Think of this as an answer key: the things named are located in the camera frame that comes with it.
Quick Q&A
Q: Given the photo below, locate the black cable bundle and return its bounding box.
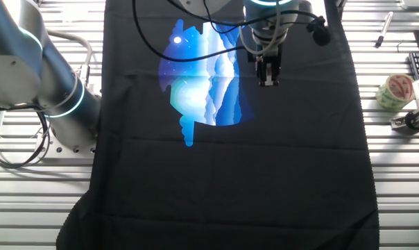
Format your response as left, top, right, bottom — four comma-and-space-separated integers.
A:
0, 103, 53, 170

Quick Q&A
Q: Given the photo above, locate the long black cable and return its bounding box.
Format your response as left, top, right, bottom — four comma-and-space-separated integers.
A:
131, 0, 252, 64

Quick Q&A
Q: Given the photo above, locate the clear tape roll red print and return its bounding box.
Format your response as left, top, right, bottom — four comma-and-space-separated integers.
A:
375, 73, 416, 113

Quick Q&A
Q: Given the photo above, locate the silver marker pen black cap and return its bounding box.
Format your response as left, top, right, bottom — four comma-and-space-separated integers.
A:
374, 11, 394, 49

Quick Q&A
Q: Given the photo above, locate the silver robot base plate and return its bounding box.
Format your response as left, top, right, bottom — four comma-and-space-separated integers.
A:
34, 131, 96, 159

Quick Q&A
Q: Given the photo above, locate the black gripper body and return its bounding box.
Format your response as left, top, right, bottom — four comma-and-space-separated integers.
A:
254, 48, 283, 78

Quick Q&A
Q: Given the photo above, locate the black foam microphone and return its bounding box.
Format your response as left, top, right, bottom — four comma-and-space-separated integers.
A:
306, 15, 332, 47

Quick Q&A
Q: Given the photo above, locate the black cloth with blue print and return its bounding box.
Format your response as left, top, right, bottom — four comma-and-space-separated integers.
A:
55, 0, 380, 250

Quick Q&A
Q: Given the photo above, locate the thick grey hose with connector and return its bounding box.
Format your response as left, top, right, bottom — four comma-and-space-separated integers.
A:
46, 29, 94, 88

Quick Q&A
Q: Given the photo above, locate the thin grey cable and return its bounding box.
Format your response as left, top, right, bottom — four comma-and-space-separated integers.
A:
239, 0, 293, 57

